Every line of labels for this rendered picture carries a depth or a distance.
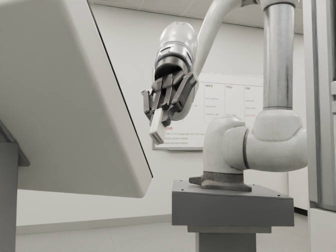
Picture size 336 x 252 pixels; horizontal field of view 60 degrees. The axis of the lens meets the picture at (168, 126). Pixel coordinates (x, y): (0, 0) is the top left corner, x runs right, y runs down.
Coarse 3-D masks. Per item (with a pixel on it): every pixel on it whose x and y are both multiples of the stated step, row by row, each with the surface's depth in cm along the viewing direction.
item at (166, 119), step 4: (168, 108) 55; (172, 108) 55; (176, 108) 55; (180, 108) 56; (164, 112) 55; (168, 112) 54; (172, 112) 55; (164, 116) 54; (168, 116) 54; (164, 120) 53; (168, 120) 53; (164, 124) 53; (168, 124) 53
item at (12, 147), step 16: (0, 144) 42; (16, 144) 45; (0, 160) 42; (16, 160) 45; (0, 176) 42; (16, 176) 45; (0, 192) 42; (16, 192) 45; (0, 208) 42; (0, 224) 42; (0, 240) 42
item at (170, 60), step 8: (168, 56) 66; (160, 64) 64; (168, 64) 64; (176, 64) 64; (184, 64) 66; (160, 72) 65; (168, 72) 65; (176, 72) 64; (184, 72) 64; (176, 80) 61; (152, 88) 64; (176, 88) 61
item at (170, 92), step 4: (168, 76) 62; (172, 76) 62; (168, 80) 61; (172, 80) 61; (168, 84) 60; (168, 88) 60; (172, 88) 60; (168, 92) 59; (172, 92) 59; (168, 96) 57; (172, 96) 58; (164, 100) 57; (168, 100) 56; (164, 104) 54; (168, 104) 55; (164, 108) 55
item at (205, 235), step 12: (192, 228) 98; (204, 228) 98; (216, 228) 97; (228, 228) 97; (240, 228) 97; (252, 228) 97; (264, 228) 97; (204, 240) 101; (216, 240) 101; (228, 240) 101; (240, 240) 101; (252, 240) 101
